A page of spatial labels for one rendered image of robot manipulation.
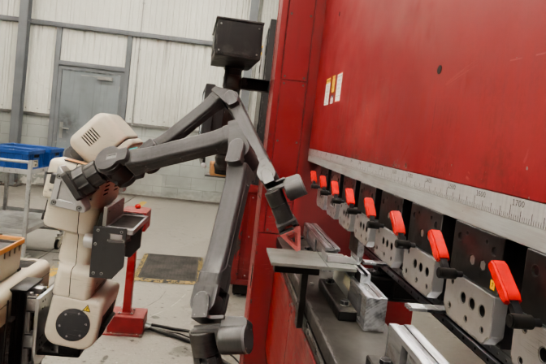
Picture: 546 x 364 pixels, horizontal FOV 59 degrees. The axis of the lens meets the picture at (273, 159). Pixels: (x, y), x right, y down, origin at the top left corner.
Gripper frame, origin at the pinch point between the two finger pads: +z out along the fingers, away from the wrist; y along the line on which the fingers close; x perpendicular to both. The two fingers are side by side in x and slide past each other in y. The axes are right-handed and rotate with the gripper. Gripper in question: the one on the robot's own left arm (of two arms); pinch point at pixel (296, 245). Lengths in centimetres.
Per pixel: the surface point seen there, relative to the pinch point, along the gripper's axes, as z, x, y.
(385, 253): -0.5, -18.4, -39.1
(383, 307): 18.4, -14.8, -25.1
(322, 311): 17.8, 0.5, -13.0
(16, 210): -52, 238, 345
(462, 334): 32, -31, -30
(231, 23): -92, -16, 99
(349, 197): -10.5, -20.0, -12.0
